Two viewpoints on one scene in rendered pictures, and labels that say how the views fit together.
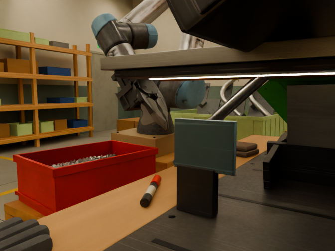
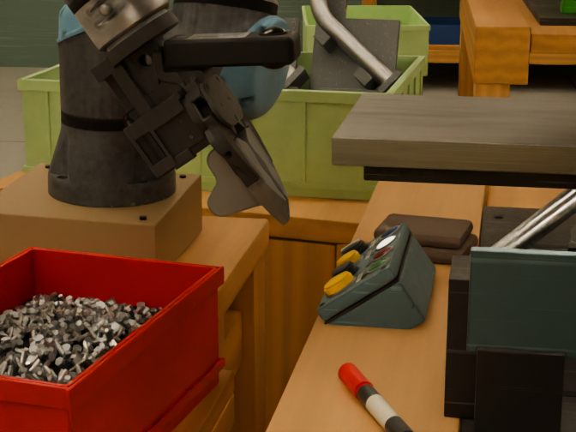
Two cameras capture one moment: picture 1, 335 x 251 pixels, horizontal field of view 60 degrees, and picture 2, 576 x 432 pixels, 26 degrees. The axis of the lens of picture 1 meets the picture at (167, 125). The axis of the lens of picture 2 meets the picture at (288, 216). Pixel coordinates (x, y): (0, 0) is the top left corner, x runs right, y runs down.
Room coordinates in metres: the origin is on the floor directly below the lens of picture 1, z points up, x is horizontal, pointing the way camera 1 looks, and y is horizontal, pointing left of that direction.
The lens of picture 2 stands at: (-0.26, 0.43, 1.29)
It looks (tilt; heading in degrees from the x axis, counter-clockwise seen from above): 16 degrees down; 337
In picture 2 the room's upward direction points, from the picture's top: straight up
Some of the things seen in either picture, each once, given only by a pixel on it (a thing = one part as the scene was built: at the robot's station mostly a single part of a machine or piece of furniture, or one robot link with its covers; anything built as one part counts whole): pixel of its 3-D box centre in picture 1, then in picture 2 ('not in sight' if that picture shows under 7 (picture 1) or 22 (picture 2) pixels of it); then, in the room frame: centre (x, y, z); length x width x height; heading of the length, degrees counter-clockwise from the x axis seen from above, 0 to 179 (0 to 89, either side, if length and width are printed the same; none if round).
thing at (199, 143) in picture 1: (203, 167); (535, 347); (0.41, -0.05, 0.97); 0.10 x 0.02 x 0.14; 56
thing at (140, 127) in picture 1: (155, 119); (111, 148); (1.14, 0.05, 0.97); 0.15 x 0.15 x 0.10
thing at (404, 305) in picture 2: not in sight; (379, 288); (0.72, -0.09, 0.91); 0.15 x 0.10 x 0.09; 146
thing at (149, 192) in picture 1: (151, 189); (375, 404); (0.50, 0.03, 0.91); 0.13 x 0.02 x 0.02; 173
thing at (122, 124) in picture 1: (145, 128); not in sight; (6.80, 0.52, 0.22); 1.20 x 0.81 x 0.44; 55
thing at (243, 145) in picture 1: (238, 148); (424, 237); (0.84, -0.21, 0.91); 0.10 x 0.08 x 0.03; 46
